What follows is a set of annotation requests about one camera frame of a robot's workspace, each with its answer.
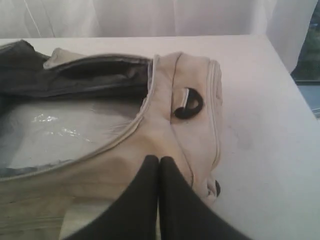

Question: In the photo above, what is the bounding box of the white backdrop curtain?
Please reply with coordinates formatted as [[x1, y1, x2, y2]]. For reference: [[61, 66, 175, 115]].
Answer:
[[0, 0, 317, 71]]

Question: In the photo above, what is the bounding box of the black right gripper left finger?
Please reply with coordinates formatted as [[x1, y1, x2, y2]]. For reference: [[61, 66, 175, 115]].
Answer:
[[67, 155, 159, 240]]

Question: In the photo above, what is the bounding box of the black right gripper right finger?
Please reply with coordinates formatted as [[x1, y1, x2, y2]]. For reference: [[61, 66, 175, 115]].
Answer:
[[158, 156, 249, 240]]

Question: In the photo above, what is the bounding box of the clear plastic stuffing bag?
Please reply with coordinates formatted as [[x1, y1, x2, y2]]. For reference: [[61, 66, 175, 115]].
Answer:
[[0, 100, 141, 169]]

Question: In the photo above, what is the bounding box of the cream duffel bag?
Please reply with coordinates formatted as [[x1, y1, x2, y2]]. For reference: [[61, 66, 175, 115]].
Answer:
[[0, 40, 223, 240]]

